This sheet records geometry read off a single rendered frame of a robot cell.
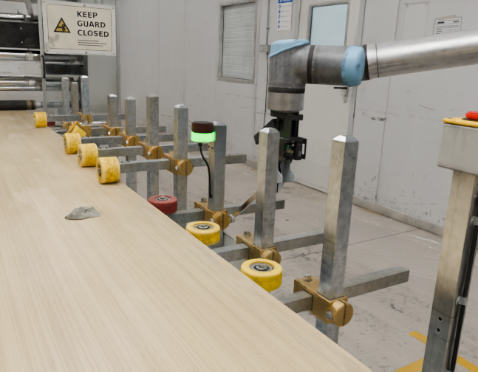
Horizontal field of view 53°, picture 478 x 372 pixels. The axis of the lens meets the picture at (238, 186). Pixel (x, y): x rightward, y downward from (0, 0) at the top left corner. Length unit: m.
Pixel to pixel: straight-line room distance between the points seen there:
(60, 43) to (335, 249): 2.81
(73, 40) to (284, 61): 2.49
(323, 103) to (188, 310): 4.27
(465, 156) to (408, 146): 3.52
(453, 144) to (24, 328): 0.66
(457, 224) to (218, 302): 0.39
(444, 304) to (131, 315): 0.48
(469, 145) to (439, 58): 0.58
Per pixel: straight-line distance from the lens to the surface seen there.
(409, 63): 1.28
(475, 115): 0.73
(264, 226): 1.15
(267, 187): 1.13
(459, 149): 0.73
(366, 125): 4.53
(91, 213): 1.24
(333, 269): 0.97
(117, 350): 0.71
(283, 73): 1.16
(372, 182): 4.53
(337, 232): 0.95
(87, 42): 3.53
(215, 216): 1.35
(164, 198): 1.35
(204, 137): 1.29
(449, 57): 1.28
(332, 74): 1.15
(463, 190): 0.75
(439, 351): 0.84
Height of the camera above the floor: 1.29
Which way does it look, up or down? 15 degrees down
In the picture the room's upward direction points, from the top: 2 degrees clockwise
